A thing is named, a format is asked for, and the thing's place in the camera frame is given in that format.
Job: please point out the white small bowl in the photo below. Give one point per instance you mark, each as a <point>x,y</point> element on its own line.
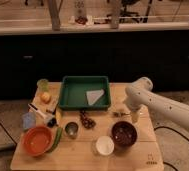
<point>104,145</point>

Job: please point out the blue sponge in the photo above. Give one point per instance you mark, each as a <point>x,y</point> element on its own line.
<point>29,120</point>

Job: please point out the dark brown bowl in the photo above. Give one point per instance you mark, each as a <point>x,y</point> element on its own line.
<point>123,134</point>

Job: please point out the grey folded cloth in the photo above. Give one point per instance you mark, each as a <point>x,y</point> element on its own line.
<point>94,96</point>

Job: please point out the small metal cup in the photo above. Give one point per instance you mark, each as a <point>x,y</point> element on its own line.
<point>71,129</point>

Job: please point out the yellow banana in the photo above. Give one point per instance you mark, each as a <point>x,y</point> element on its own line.
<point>58,116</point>

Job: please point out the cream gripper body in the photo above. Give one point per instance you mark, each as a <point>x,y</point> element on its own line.
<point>135,114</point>

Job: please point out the green translucent cup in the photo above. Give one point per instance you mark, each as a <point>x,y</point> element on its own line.
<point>43,85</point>

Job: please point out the white handled brush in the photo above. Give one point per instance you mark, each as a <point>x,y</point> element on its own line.
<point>48,119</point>

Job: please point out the orange plastic bowl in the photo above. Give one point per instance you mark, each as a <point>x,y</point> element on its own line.
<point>37,140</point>

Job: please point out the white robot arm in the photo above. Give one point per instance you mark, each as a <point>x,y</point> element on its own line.
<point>140,93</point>

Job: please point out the green plastic tray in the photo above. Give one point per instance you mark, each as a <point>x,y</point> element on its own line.
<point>75,90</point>

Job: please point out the bunch of dark grapes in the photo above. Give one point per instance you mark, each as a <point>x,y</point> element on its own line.
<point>87,122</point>

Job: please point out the green cucumber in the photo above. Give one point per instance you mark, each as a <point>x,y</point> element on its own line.
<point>56,140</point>

